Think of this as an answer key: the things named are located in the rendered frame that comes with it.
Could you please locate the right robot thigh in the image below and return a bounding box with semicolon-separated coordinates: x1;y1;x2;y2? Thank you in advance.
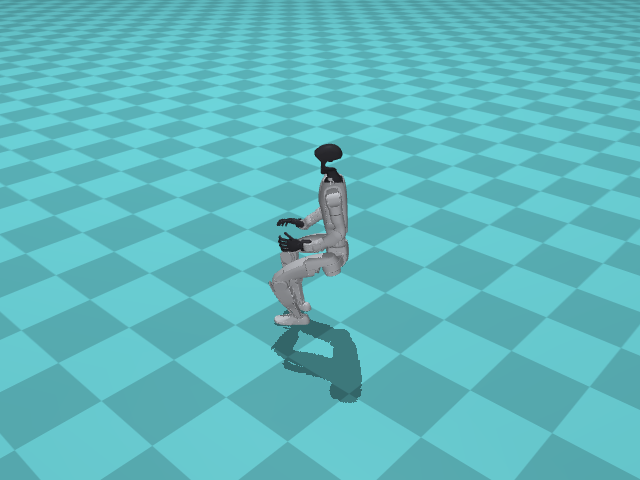
281;233;327;264

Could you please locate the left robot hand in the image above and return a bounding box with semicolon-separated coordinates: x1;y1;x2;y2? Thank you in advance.
278;232;312;252

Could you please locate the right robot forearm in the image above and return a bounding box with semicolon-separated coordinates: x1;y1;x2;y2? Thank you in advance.
299;207;323;230

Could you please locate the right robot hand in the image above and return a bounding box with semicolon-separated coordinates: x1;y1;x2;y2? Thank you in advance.
277;218;304;228

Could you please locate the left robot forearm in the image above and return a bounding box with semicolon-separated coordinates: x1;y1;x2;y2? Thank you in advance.
303;231;341;253

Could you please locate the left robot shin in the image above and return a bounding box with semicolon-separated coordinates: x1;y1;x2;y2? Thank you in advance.
269;281;302;319

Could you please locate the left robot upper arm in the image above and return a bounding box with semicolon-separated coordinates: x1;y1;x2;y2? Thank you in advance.
325;188;346;242

